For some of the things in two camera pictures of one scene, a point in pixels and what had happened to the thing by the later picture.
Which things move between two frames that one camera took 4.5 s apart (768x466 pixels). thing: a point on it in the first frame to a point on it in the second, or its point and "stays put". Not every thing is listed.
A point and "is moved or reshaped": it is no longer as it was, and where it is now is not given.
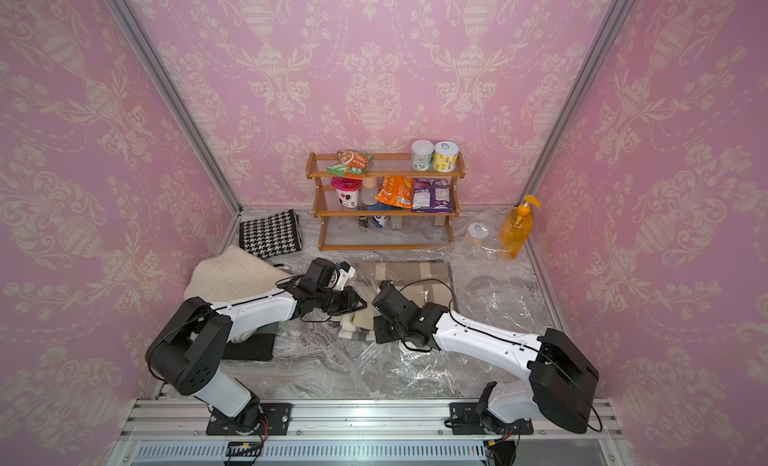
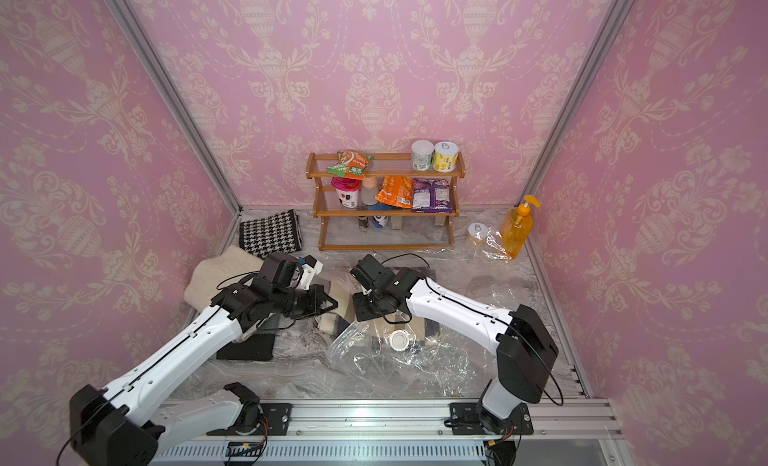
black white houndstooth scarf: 271,236 stays put
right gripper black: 381,336 to 362,313
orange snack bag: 396,191 stays put
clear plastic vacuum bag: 478,283 is moved or reshaped
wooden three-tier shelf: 377,199 stays put
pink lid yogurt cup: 347,190 stays put
